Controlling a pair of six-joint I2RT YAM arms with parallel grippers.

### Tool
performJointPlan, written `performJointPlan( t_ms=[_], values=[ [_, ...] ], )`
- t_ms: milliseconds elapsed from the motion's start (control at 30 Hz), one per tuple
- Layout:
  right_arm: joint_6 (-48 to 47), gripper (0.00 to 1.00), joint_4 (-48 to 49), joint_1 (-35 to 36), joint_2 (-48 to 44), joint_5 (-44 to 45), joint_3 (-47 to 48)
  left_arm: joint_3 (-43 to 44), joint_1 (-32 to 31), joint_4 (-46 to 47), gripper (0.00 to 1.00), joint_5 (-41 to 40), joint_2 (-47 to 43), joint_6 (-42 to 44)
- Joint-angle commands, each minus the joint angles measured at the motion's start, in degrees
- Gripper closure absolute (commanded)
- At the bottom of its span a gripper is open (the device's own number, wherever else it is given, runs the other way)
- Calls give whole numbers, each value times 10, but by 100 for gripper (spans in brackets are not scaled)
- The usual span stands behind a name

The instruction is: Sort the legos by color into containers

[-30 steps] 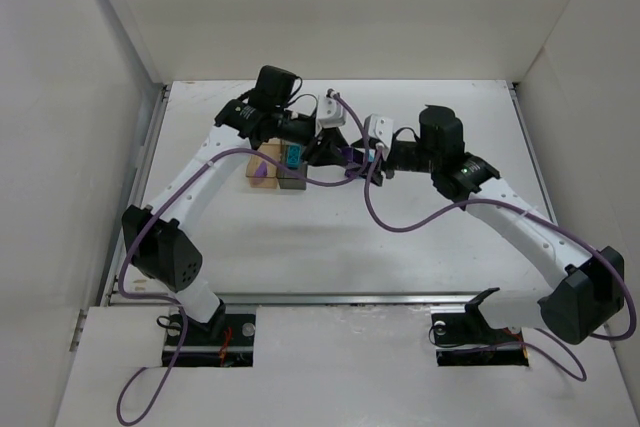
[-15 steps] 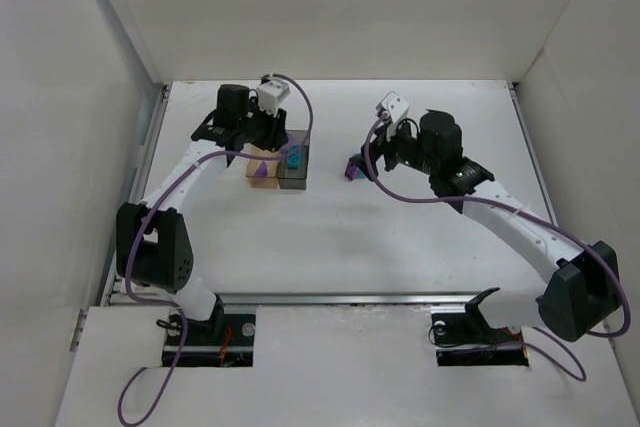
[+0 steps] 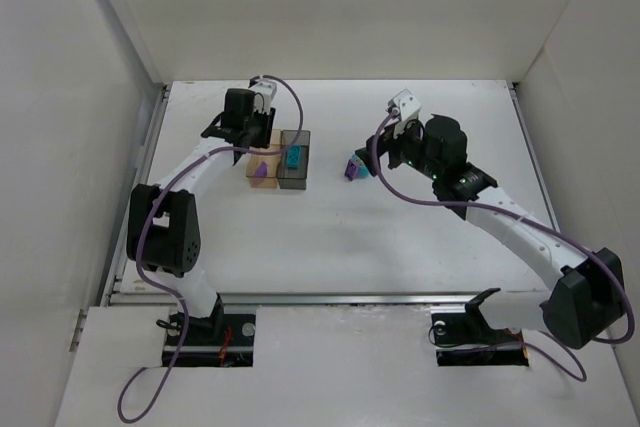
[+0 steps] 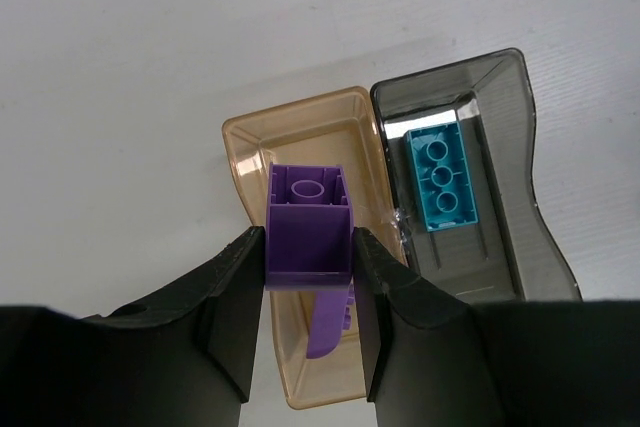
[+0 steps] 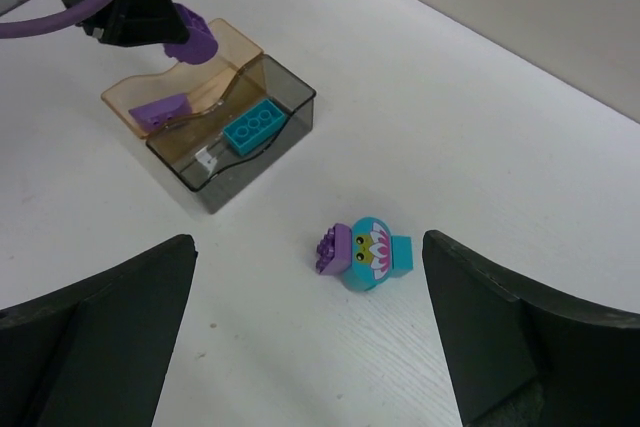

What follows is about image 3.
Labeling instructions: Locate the teal lego brick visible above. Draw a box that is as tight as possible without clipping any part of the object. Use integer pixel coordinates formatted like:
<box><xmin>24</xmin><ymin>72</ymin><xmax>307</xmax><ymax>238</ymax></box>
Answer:
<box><xmin>285</xmin><ymin>145</ymin><xmax>303</xmax><ymax>170</ymax></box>

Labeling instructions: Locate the small purple lego brick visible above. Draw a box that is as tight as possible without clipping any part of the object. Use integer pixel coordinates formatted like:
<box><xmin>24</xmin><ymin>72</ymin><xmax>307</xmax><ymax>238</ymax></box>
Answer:
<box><xmin>251</xmin><ymin>161</ymin><xmax>269</xmax><ymax>184</ymax></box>

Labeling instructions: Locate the round teal printed lego tile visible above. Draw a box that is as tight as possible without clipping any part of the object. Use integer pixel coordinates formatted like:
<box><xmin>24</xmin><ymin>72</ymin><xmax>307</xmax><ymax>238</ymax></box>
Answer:
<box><xmin>352</xmin><ymin>155</ymin><xmax>370</xmax><ymax>179</ymax></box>

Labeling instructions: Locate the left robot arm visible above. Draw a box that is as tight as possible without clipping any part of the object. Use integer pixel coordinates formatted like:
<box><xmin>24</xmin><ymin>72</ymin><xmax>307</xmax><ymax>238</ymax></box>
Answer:
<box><xmin>126</xmin><ymin>80</ymin><xmax>277</xmax><ymax>337</ymax></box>

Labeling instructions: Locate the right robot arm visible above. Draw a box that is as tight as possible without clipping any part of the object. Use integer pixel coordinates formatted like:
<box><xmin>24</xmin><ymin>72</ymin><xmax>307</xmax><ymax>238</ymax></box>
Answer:
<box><xmin>355</xmin><ymin>114</ymin><xmax>636</xmax><ymax>349</ymax></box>

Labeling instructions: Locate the smoky grey transparent container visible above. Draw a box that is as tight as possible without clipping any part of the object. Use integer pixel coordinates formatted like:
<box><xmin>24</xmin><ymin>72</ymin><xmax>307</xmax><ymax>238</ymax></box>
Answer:
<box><xmin>276</xmin><ymin>130</ymin><xmax>311</xmax><ymax>190</ymax></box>

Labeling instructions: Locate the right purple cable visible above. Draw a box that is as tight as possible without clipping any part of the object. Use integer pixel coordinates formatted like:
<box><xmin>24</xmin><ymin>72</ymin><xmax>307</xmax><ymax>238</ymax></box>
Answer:
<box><xmin>372</xmin><ymin>111</ymin><xmax>634</xmax><ymax>383</ymax></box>

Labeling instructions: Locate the purple cable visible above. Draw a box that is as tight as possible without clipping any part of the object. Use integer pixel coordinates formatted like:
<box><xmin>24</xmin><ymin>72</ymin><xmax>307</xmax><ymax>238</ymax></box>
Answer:
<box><xmin>372</xmin><ymin>111</ymin><xmax>634</xmax><ymax>383</ymax></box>
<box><xmin>115</xmin><ymin>74</ymin><xmax>307</xmax><ymax>423</ymax></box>

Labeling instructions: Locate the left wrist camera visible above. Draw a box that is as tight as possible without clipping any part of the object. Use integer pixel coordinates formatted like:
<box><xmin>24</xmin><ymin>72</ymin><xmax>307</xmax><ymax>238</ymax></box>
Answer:
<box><xmin>249</xmin><ymin>77</ymin><xmax>277</xmax><ymax>113</ymax></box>

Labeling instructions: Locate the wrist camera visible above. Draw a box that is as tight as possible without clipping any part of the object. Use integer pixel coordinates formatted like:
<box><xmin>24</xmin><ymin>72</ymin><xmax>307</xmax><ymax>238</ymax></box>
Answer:
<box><xmin>386</xmin><ymin>89</ymin><xmax>422</xmax><ymax>139</ymax></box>
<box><xmin>249</xmin><ymin>77</ymin><xmax>277</xmax><ymax>113</ymax></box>

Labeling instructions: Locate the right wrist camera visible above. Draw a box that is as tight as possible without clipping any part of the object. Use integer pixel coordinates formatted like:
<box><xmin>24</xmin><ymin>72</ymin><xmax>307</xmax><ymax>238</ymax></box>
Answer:
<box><xmin>386</xmin><ymin>89</ymin><xmax>422</xmax><ymax>139</ymax></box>

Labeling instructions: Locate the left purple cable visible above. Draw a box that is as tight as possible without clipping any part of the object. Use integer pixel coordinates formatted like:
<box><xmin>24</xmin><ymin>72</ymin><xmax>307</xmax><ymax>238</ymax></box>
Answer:
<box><xmin>115</xmin><ymin>74</ymin><xmax>307</xmax><ymax>423</ymax></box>

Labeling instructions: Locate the aluminium table edge rail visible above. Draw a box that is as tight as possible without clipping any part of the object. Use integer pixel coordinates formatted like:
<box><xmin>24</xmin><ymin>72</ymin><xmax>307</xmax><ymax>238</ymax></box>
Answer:
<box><xmin>506</xmin><ymin>81</ymin><xmax>561</xmax><ymax>232</ymax></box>

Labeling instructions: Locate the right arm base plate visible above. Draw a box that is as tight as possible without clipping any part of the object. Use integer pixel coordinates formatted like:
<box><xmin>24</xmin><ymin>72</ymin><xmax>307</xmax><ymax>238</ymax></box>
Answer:
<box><xmin>428</xmin><ymin>288</ymin><xmax>529</xmax><ymax>367</ymax></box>

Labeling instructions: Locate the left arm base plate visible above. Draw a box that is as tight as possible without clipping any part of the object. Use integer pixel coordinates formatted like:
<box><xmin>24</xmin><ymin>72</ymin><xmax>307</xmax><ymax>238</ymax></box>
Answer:
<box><xmin>156</xmin><ymin>313</ymin><xmax>256</xmax><ymax>368</ymax></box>

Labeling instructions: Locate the front aluminium rail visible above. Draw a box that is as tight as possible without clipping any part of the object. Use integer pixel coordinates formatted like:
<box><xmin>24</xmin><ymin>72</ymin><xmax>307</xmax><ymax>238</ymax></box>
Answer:
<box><xmin>99</xmin><ymin>289</ymin><xmax>584</xmax><ymax>309</ymax></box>

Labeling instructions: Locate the left aluminium rail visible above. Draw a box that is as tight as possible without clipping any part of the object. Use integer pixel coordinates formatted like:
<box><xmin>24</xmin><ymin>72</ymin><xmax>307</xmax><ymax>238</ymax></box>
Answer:
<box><xmin>69</xmin><ymin>84</ymin><xmax>172</xmax><ymax>353</ymax></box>

